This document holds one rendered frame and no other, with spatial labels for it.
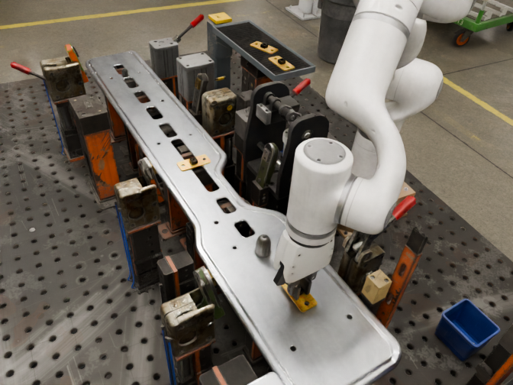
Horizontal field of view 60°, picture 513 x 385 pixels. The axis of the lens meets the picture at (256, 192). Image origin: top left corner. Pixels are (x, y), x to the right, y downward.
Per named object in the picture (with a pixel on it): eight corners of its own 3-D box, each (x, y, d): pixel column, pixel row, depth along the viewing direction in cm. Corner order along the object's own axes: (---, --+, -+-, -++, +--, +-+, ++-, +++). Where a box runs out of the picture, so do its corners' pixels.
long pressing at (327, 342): (75, 63, 155) (73, 59, 154) (137, 51, 164) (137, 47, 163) (308, 425, 70) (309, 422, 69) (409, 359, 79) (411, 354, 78)
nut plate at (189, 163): (182, 172, 113) (182, 168, 112) (175, 163, 115) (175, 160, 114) (211, 162, 116) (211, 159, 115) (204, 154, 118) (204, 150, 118)
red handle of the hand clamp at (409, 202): (346, 241, 89) (405, 189, 89) (349, 245, 91) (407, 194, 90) (359, 256, 86) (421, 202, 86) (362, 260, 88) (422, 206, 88)
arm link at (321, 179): (350, 211, 73) (298, 192, 76) (367, 147, 65) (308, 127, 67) (332, 244, 68) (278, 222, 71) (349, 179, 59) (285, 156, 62)
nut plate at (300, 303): (277, 280, 88) (278, 276, 87) (293, 273, 89) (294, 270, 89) (301, 313, 83) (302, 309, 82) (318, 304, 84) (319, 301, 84)
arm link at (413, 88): (363, 114, 138) (384, 41, 122) (423, 134, 133) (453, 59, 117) (352, 134, 130) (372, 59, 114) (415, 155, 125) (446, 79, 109)
